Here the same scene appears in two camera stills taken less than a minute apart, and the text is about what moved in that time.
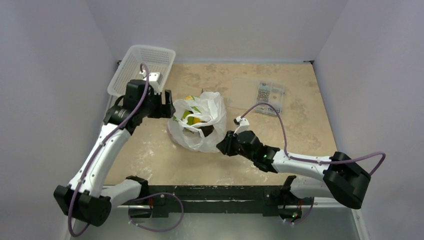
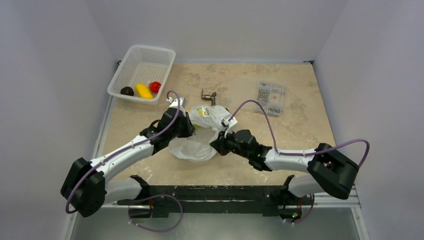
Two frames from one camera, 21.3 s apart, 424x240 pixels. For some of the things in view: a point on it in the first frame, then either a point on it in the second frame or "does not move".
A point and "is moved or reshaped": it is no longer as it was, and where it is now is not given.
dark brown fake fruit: x=207 y=130 is moved or reshaped
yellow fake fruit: x=197 y=120 is moved or reshaped
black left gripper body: x=156 y=109 → x=183 y=130
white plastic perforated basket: x=158 y=61 does not move
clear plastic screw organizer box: x=247 y=92 does not move
